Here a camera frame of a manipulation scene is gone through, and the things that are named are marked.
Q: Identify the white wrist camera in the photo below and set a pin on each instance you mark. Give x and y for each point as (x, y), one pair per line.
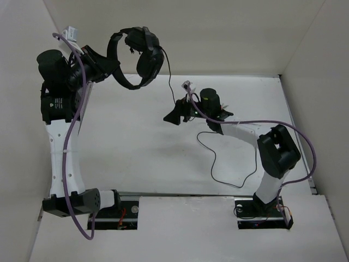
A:
(70, 34)
(186, 85)

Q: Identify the black headset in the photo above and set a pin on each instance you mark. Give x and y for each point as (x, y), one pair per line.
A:
(151, 58)

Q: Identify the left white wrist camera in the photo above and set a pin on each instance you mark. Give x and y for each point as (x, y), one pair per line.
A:
(70, 34)

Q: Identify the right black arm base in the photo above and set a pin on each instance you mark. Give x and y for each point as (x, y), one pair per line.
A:
(250, 216)

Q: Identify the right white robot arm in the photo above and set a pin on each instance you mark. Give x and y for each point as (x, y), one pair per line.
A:
(278, 152)

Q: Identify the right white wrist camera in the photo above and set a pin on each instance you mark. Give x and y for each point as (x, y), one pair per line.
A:
(186, 85)

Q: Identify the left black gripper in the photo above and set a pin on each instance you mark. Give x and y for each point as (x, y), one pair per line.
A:
(102, 65)

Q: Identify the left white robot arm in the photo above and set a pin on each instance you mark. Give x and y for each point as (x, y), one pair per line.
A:
(64, 97)

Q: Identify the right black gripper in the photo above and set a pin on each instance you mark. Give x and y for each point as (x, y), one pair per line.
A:
(181, 108)

